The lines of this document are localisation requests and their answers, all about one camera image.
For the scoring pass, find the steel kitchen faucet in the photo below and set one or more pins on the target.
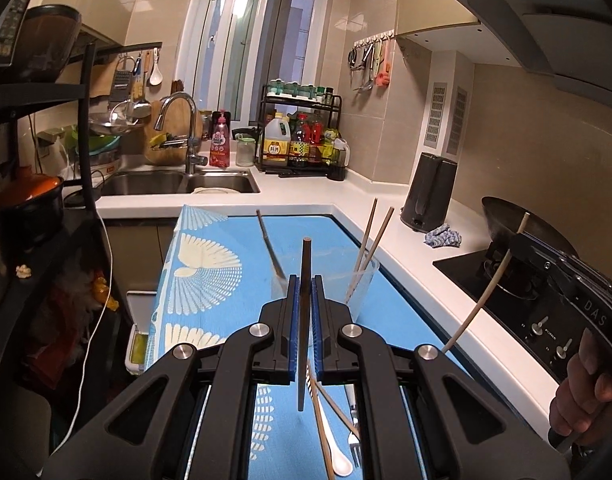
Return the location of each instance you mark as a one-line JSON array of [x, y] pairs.
[[178, 105]]

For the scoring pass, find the black shelving rack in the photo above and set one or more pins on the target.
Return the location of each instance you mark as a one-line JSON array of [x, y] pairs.
[[85, 110]]

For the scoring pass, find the black pot with orange lid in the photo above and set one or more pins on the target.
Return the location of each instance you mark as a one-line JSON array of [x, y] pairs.
[[30, 195]]

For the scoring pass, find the black appliance with buttons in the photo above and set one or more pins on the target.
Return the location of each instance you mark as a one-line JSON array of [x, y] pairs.
[[5, 25]]

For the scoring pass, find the white ceramic spoon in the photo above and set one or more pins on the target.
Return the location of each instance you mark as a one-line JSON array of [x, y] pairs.
[[342, 466]]

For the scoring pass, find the black glass gas stove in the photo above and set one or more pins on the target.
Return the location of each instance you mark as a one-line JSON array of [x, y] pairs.
[[511, 300]]

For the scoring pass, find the orange hanging kitchen tool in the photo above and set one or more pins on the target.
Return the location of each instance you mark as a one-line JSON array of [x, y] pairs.
[[383, 72]]

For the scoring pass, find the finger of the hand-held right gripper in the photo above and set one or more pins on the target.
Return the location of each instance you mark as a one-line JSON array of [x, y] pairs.
[[523, 250]]

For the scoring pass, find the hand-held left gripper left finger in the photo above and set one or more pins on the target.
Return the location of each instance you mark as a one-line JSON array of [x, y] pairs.
[[290, 330]]

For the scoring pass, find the wooden chopstick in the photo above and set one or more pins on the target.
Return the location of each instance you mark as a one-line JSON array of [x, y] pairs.
[[266, 232], [338, 410], [381, 230], [318, 420], [368, 230], [306, 270], [481, 300]]

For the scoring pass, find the white trash bin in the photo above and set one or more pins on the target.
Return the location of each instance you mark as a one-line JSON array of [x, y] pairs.
[[138, 340]]

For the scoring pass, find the glass jar with green lid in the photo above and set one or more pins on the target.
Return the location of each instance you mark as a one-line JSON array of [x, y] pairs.
[[245, 152]]

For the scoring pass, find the metal grater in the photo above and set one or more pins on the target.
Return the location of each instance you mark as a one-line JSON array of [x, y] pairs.
[[118, 85]]

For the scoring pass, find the white hanging ladle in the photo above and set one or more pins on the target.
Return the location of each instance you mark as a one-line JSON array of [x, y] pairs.
[[155, 76]]

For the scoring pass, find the clear plastic utensil holder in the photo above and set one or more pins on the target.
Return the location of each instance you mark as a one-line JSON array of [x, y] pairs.
[[366, 285]]

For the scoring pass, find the black spice rack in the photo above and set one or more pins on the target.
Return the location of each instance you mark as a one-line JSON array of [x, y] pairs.
[[296, 169]]

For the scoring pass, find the grey range hood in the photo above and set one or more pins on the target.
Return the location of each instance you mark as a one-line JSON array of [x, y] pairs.
[[536, 20]]

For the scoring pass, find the grey wall vent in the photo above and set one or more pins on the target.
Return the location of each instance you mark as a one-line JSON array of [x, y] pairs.
[[437, 112], [458, 120]]

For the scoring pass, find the dark soy sauce bottle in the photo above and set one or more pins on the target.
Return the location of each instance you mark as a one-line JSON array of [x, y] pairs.
[[300, 145]]

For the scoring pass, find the large yellow oil bottle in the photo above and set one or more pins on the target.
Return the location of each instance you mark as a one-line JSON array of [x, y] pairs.
[[276, 142]]

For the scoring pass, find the wooden cutting board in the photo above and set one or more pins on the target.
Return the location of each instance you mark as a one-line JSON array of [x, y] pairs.
[[158, 152]]

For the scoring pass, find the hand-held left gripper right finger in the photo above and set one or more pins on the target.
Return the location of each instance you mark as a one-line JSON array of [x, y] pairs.
[[320, 330]]

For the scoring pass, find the steel kitchen sink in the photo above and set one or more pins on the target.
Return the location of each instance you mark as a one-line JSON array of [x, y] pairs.
[[150, 183]]

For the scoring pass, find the black electric kettle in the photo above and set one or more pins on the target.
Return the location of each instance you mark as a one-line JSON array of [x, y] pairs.
[[426, 195]]

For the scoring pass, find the blue white dishcloth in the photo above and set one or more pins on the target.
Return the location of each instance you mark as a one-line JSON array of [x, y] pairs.
[[443, 237]]

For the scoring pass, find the wall hook rail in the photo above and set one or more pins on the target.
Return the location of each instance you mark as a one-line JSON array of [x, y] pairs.
[[373, 39]]

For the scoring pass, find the person's right hand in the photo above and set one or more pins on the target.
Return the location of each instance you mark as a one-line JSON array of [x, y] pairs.
[[586, 400]]

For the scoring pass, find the metal bowl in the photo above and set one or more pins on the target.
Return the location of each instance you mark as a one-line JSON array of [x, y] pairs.
[[110, 125]]

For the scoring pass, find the blue patterned tablecloth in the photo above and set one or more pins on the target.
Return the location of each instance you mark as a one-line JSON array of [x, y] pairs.
[[210, 270]]

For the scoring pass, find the dark mixing bowl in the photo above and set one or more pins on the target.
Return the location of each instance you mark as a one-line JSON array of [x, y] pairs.
[[45, 45]]

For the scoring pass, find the hanging kitchen scissors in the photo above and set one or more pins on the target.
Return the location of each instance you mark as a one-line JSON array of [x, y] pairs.
[[354, 62]]

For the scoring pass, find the pink dish soap bottle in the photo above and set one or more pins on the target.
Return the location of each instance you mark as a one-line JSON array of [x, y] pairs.
[[219, 142]]

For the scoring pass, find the yellow green oil bottle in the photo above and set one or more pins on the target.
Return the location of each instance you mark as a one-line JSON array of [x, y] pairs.
[[331, 142]]

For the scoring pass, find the black wok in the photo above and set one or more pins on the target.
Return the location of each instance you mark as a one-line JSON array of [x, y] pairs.
[[506, 220]]

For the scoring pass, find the row of green-lidded spice jars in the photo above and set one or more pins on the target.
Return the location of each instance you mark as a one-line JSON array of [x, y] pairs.
[[298, 90]]

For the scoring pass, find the red sauce bottle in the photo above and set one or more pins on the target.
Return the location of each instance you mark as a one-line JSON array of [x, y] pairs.
[[316, 135]]

